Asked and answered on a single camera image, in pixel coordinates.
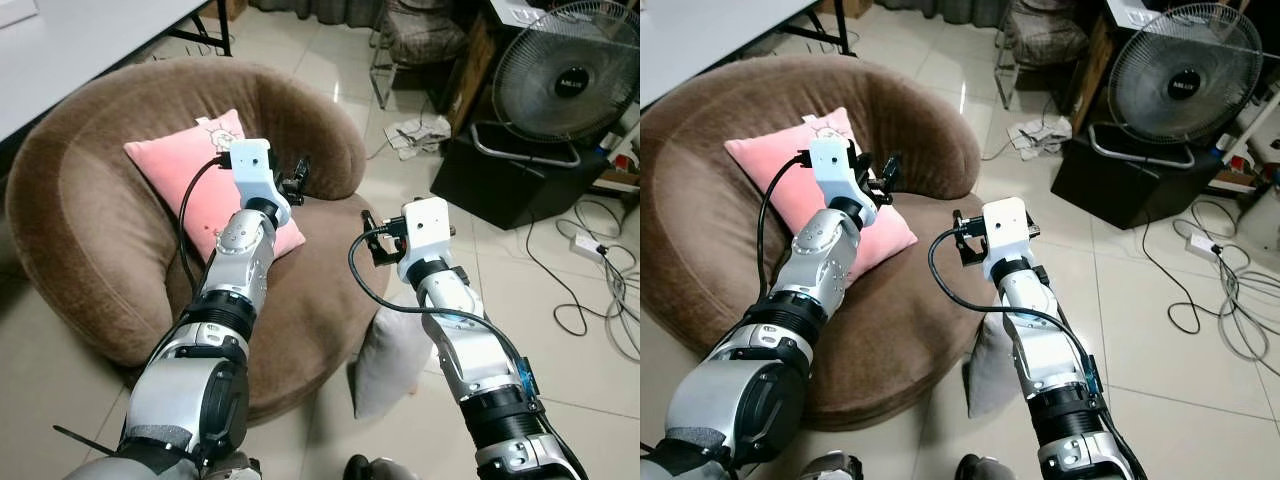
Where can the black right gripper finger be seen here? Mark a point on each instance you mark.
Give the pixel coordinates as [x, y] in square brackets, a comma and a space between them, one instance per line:
[960, 222]
[368, 222]

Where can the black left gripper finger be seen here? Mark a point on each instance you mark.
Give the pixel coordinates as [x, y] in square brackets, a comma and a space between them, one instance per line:
[893, 167]
[301, 168]

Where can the grey pillow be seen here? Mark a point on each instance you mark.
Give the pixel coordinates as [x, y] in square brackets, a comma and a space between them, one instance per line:
[385, 360]
[988, 370]

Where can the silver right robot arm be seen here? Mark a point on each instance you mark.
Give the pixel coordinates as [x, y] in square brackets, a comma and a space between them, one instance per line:
[462, 345]
[1045, 345]

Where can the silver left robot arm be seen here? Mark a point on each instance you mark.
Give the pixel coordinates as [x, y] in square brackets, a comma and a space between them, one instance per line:
[825, 255]
[240, 255]

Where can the pink pillow with cartoon print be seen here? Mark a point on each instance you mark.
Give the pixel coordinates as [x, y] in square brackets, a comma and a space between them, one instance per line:
[175, 170]
[775, 175]

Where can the brown round velvet sofa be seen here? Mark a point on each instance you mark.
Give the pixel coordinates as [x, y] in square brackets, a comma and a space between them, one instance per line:
[95, 210]
[720, 260]

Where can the crumpled white cloth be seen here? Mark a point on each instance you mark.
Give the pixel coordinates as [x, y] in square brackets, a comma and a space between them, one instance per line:
[418, 135]
[1040, 135]

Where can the black box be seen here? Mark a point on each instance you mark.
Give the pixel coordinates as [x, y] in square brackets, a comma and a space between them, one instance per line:
[1120, 190]
[500, 190]

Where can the black metal table leg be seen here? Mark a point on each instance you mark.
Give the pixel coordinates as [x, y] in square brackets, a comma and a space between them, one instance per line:
[845, 25]
[222, 25]

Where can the chair with plaid cushion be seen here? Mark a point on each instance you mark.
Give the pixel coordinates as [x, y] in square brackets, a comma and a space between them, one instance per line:
[1045, 38]
[420, 38]

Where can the brown wooden cabinet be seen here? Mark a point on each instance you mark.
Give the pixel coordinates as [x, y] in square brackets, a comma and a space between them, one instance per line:
[1095, 60]
[468, 75]

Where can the robot right leg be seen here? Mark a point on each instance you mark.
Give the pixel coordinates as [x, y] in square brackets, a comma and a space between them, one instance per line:
[980, 468]
[370, 468]

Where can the robot leg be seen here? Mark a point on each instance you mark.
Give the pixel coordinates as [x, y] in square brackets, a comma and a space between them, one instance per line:
[830, 468]
[980, 468]
[235, 468]
[370, 468]

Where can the white table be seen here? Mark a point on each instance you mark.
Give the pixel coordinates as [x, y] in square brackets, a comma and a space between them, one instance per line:
[700, 40]
[80, 50]

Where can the black electric fan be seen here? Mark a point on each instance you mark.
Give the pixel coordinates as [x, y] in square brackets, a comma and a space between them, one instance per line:
[575, 85]
[1185, 85]

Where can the robot left leg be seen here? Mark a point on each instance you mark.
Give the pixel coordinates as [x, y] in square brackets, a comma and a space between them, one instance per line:
[235, 468]
[830, 468]

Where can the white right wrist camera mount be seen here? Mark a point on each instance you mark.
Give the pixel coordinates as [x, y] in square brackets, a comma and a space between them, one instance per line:
[1008, 230]
[425, 230]

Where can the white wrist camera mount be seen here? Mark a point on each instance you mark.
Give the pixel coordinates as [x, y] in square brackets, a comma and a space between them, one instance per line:
[425, 230]
[250, 165]
[1008, 230]
[832, 165]

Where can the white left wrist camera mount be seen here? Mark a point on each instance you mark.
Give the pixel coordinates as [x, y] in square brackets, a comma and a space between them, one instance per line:
[832, 165]
[250, 165]

